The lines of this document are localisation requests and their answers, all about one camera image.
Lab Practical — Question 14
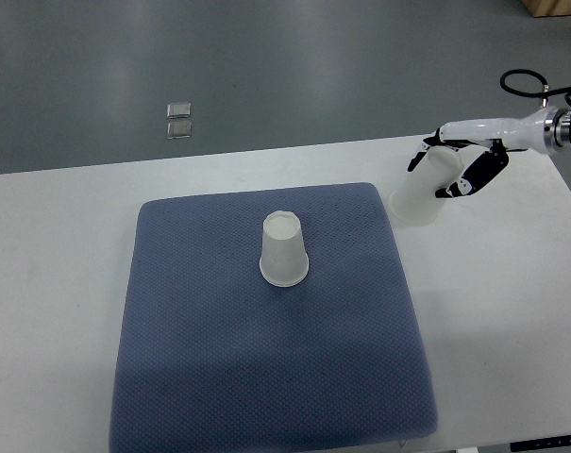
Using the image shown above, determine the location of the black label strip table edge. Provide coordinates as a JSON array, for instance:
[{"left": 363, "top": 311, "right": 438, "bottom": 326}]
[{"left": 510, "top": 435, "right": 571, "bottom": 452}]

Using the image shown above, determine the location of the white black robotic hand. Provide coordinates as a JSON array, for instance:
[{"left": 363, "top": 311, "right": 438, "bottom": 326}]
[{"left": 407, "top": 107, "right": 571, "bottom": 199}]

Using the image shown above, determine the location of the white paper cup on cushion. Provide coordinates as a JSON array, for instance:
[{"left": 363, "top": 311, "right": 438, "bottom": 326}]
[{"left": 259, "top": 210, "right": 310, "bottom": 288}]

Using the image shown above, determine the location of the lower metal floor plate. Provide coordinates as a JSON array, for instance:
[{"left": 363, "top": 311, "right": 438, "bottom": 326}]
[{"left": 167, "top": 121, "right": 193, "bottom": 140}]

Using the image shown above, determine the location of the black cable loop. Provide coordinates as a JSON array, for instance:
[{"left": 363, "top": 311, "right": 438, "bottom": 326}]
[{"left": 499, "top": 69, "right": 571, "bottom": 109}]

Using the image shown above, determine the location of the blue textured cushion mat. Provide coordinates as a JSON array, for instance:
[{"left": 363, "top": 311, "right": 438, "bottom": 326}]
[{"left": 109, "top": 183, "right": 437, "bottom": 452}]

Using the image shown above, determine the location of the upper metal floor plate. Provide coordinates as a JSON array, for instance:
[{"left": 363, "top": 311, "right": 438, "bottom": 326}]
[{"left": 166, "top": 101, "right": 192, "bottom": 119}]

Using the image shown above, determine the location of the wooden furniture corner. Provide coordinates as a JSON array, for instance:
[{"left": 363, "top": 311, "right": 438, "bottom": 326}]
[{"left": 521, "top": 0, "right": 571, "bottom": 18}]

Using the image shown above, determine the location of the metal floor plate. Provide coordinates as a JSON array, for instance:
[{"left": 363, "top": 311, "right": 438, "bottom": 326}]
[
  {"left": 167, "top": 121, "right": 193, "bottom": 140},
  {"left": 166, "top": 101, "right": 192, "bottom": 119}
]

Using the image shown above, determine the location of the white paper cup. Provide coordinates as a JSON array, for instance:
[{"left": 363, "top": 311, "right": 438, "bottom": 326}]
[
  {"left": 259, "top": 210, "right": 310, "bottom": 288},
  {"left": 389, "top": 146, "right": 463, "bottom": 226}
]

